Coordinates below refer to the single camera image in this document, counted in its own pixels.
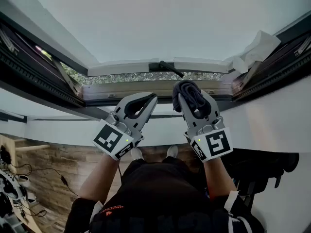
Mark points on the person's black clothing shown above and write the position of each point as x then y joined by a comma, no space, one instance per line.
158,190

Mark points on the frosted glass window sash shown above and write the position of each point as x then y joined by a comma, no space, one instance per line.
155,21

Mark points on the white and black machine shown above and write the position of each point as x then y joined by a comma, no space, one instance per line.
9,190

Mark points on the dark grey cloth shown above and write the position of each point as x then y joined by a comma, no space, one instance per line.
188,91

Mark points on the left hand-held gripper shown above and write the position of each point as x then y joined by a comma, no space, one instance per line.
107,137

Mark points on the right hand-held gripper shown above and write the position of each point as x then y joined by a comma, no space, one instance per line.
216,142

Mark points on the small black gadget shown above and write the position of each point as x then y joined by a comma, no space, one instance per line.
5,154

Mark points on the person's right white shoe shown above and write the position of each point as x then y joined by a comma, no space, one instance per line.
173,151

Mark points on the metal window hinge stay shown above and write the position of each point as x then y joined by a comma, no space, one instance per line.
252,71
65,75

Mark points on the black chair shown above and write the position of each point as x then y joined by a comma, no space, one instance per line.
255,169

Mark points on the small metal strike plate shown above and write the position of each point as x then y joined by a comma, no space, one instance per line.
111,95
210,92

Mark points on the person's right forearm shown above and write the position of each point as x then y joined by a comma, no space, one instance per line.
218,178

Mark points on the light wooden stool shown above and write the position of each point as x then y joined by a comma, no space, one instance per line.
31,147

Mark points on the metal window bracket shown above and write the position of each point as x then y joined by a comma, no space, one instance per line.
302,47
8,44

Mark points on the person's left forearm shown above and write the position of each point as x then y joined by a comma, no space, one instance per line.
97,178

